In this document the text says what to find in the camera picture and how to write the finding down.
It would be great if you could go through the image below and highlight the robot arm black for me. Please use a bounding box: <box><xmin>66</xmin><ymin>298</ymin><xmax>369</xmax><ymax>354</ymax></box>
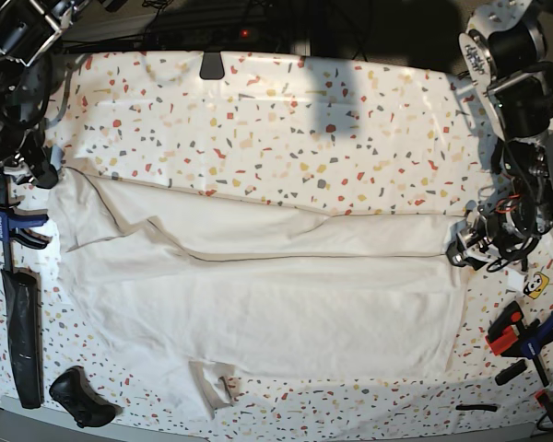
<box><xmin>0</xmin><ymin>1</ymin><xmax>89</xmax><ymax>189</ymax></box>
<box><xmin>446</xmin><ymin>1</ymin><xmax>553</xmax><ymax>273</ymax></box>

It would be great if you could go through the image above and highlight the red blue bar clamp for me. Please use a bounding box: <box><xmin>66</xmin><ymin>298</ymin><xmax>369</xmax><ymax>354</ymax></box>
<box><xmin>486</xmin><ymin>301</ymin><xmax>553</xmax><ymax>425</ymax></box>

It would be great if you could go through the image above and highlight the white T-shirt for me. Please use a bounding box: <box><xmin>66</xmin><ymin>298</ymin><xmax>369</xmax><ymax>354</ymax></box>
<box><xmin>48</xmin><ymin>169</ymin><xmax>465</xmax><ymax>417</ymax></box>

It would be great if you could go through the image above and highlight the yellow cartoon face sticker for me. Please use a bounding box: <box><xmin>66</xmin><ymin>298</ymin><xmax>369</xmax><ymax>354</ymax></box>
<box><xmin>523</xmin><ymin>272</ymin><xmax>549</xmax><ymax>299</ymax></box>

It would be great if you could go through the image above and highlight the terrazzo pattern tablecloth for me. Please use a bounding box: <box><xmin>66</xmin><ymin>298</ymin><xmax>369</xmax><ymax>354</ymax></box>
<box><xmin>13</xmin><ymin>52</ymin><xmax>553</xmax><ymax>441</ymax></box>

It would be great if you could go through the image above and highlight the small black bar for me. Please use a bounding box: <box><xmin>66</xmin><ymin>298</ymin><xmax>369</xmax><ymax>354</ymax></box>
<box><xmin>495</xmin><ymin>360</ymin><xmax>527</xmax><ymax>386</ymax></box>

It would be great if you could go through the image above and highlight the black power strip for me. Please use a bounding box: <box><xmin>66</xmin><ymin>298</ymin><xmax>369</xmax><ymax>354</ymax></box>
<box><xmin>149</xmin><ymin>27</ymin><xmax>261</xmax><ymax>47</ymax></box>

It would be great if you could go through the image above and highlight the blue black bar clamp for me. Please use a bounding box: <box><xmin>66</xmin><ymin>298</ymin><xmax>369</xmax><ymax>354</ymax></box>
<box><xmin>0</xmin><ymin>172</ymin><xmax>50</xmax><ymax>273</ymax></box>

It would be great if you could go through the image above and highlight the black game controller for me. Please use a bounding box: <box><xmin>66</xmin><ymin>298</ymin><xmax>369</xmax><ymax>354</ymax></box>
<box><xmin>49</xmin><ymin>366</ymin><xmax>117</xmax><ymax>428</ymax></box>

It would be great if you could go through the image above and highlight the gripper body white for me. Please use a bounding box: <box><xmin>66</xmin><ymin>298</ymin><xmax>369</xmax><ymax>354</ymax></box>
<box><xmin>455</xmin><ymin>204</ymin><xmax>540</xmax><ymax>272</ymax></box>

